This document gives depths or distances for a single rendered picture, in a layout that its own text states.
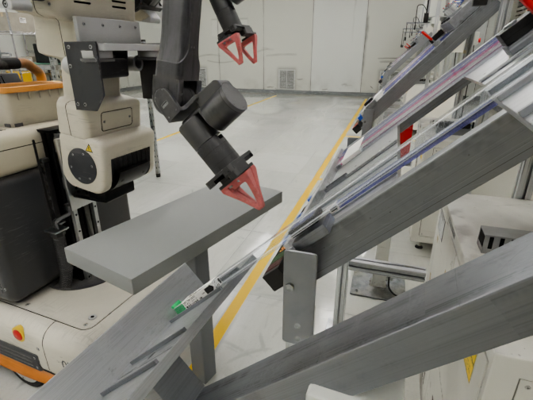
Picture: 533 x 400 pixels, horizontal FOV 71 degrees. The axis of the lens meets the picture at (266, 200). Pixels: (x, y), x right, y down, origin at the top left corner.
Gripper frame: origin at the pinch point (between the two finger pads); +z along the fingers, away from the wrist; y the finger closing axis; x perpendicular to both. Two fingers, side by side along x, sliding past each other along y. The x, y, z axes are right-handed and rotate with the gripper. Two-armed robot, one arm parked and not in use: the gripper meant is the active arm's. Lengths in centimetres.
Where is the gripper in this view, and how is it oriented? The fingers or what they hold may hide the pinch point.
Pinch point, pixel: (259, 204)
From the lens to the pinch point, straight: 69.0
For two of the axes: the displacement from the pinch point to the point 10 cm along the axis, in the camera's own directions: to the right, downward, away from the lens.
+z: 6.3, 7.7, 1.0
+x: -7.1, 5.2, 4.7
